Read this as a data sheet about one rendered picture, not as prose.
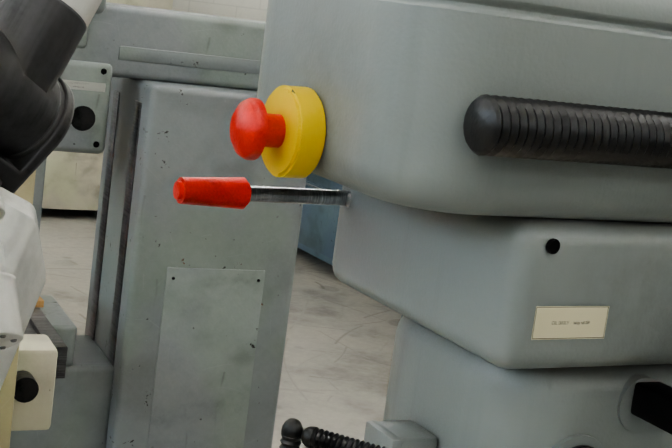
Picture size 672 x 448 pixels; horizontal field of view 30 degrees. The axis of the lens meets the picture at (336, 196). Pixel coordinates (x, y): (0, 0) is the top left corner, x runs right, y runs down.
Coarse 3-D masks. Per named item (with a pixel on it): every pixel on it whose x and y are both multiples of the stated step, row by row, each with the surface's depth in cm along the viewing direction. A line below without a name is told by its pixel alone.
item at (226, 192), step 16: (176, 192) 89; (192, 192) 89; (208, 192) 89; (224, 192) 90; (240, 192) 90; (256, 192) 91; (272, 192) 92; (288, 192) 93; (304, 192) 93; (320, 192) 94; (336, 192) 95; (240, 208) 91
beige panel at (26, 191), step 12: (24, 192) 249; (12, 372) 256; (12, 384) 256; (0, 396) 255; (12, 396) 257; (0, 408) 256; (12, 408) 257; (0, 420) 256; (0, 432) 257; (0, 444) 257
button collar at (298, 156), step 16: (272, 96) 82; (288, 96) 80; (304, 96) 79; (272, 112) 82; (288, 112) 80; (304, 112) 78; (320, 112) 79; (288, 128) 79; (304, 128) 78; (320, 128) 79; (288, 144) 79; (304, 144) 78; (320, 144) 79; (272, 160) 81; (288, 160) 79; (304, 160) 79; (288, 176) 80; (304, 176) 81
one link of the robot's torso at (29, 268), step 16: (0, 192) 104; (16, 208) 103; (32, 208) 106; (0, 224) 102; (16, 224) 103; (32, 224) 104; (0, 240) 101; (16, 240) 102; (32, 240) 104; (16, 256) 102; (32, 256) 104; (16, 272) 102; (32, 272) 104; (32, 288) 105; (32, 304) 105; (0, 352) 101; (0, 368) 101; (0, 384) 101
